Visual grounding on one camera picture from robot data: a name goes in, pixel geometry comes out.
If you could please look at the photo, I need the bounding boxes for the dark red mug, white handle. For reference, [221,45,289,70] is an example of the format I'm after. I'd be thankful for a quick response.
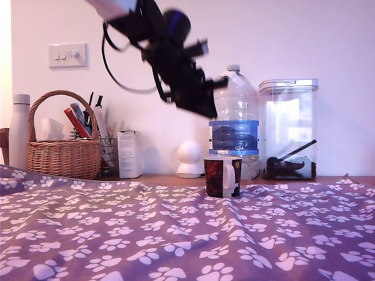
[203,156,243,198]

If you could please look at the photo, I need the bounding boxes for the wicker basket with handle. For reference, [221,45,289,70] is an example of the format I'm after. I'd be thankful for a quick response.
[28,90,102,180]

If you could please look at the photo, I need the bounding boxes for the purple paw print cloth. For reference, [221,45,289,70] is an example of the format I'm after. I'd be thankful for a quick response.
[0,163,375,281]

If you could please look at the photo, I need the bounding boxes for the white light switch plate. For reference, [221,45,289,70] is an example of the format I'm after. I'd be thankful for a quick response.
[48,43,88,70]

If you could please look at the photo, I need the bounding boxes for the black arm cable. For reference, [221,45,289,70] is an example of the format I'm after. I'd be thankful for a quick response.
[101,20,161,94]
[104,28,132,53]

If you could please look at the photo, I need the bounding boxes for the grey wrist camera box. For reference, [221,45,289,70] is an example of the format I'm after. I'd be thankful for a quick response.
[187,37,210,58]

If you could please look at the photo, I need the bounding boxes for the black pens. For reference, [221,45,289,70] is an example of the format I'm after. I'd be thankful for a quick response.
[83,91,104,134]

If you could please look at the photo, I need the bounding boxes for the black scoop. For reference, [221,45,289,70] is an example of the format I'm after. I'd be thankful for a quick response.
[266,139,318,173]

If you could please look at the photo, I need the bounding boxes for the wire holder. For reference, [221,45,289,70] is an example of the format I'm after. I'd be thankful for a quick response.
[99,136,118,177]

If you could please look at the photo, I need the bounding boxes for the white carton box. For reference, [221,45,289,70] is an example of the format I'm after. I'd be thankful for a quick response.
[117,130,143,179]

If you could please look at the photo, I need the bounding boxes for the white bottle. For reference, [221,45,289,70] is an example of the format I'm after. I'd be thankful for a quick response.
[9,93,32,172]

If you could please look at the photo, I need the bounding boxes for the clear storage jar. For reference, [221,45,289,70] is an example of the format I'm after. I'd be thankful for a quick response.
[258,78,319,181]

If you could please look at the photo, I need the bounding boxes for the large clear water bottle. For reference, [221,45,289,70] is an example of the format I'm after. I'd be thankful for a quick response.
[207,64,261,181]

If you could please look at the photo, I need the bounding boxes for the small white round camera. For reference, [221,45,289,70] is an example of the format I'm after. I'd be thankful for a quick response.
[176,140,204,179]

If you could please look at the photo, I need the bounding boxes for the brown wooden chair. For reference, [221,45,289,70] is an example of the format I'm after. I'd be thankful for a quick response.
[0,128,11,166]

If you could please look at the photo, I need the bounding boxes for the white paper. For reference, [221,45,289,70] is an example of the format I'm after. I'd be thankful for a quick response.
[40,116,66,141]

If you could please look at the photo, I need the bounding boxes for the red book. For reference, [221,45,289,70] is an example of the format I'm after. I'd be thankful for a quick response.
[63,102,93,139]

